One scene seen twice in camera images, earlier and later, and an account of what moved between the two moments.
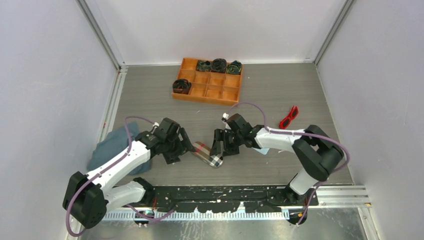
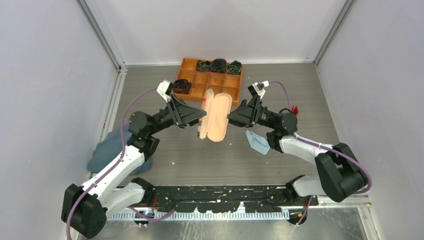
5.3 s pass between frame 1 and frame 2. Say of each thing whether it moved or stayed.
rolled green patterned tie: stayed
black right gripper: moved
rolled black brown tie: stayed
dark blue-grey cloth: stayed
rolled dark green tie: stayed
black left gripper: moved
